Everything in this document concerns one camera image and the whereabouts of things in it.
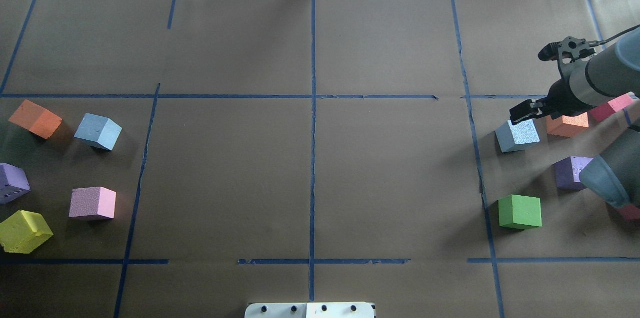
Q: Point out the yellow foam block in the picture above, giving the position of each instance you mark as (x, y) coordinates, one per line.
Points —
(23, 232)

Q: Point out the purple foam block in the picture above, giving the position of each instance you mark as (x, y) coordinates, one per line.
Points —
(567, 171)
(13, 183)

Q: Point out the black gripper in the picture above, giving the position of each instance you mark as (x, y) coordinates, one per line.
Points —
(560, 94)

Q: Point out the orange foam block left side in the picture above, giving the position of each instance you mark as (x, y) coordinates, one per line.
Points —
(36, 119)

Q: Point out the purple foam block right side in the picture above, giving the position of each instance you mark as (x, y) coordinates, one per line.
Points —
(567, 171)

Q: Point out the white camera stand post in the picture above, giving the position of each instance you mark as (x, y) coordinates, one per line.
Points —
(311, 310)

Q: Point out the pink foam block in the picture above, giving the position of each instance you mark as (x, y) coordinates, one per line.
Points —
(92, 203)

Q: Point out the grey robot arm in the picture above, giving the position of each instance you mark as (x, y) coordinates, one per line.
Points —
(592, 73)

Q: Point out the green foam block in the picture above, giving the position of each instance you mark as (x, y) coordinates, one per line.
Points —
(519, 212)

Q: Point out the orange foam block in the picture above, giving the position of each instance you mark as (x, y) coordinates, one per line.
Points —
(36, 119)
(567, 126)

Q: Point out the orange foam block right side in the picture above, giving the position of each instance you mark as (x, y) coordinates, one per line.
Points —
(567, 126)

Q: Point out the crimson foam block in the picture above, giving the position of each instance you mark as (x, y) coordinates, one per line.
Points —
(630, 213)

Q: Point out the light blue foam block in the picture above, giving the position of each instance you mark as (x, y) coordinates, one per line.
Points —
(518, 137)

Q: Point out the purple foam block left side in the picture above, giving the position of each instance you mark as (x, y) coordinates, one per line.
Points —
(13, 183)

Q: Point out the dark red foam block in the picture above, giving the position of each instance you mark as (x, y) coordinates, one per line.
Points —
(604, 111)

